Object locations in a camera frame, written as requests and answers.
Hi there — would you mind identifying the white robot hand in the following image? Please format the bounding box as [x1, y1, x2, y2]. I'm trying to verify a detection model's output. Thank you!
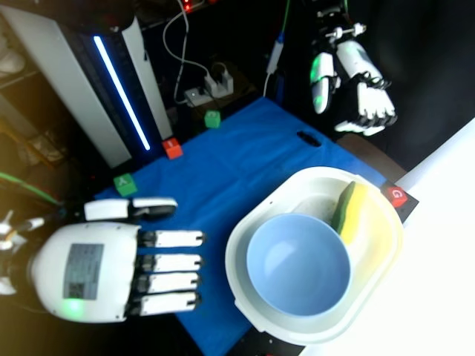
[31, 197, 208, 323]
[309, 39, 398, 136]

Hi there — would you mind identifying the yellow green sponge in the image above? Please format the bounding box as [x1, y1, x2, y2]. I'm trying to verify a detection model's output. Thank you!
[332, 181, 370, 245]

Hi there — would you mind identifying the light blue bowl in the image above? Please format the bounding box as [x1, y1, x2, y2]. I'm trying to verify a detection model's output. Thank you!
[246, 213, 352, 317]

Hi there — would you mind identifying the white plastic drain basin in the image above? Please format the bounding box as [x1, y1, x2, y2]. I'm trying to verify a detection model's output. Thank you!
[225, 165, 404, 346]

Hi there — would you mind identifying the green letter Y block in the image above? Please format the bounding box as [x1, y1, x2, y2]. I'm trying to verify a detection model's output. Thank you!
[113, 173, 138, 197]

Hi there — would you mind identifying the white plug charger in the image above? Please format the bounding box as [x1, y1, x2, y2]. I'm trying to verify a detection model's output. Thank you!
[203, 72, 235, 96]

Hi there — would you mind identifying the red orange toy block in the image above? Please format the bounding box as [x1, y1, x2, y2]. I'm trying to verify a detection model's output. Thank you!
[161, 138, 183, 160]

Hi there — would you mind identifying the red letter G block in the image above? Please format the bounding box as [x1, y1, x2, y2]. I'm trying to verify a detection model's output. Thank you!
[381, 185, 409, 208]

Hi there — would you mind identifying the small green toy block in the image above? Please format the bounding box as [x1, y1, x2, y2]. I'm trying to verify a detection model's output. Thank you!
[203, 109, 222, 130]

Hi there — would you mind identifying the blue table mat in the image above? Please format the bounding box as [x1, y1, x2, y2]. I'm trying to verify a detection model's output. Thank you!
[92, 96, 389, 356]

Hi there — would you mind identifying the white power strip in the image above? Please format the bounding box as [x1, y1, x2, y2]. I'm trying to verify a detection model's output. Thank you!
[184, 87, 214, 108]

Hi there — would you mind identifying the white column with blue light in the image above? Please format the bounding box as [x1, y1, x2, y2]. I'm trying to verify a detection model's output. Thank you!
[0, 5, 174, 170]

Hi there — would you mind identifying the white inline cable adapter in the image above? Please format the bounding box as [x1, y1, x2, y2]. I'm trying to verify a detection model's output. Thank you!
[263, 33, 286, 98]

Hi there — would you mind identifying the thin green cable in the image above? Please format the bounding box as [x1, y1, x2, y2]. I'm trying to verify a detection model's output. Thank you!
[280, 0, 291, 36]

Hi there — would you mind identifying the thick green cable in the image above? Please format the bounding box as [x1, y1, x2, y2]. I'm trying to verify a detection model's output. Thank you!
[0, 172, 64, 207]

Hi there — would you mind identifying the white power cable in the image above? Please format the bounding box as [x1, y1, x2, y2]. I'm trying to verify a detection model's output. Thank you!
[162, 0, 212, 105]

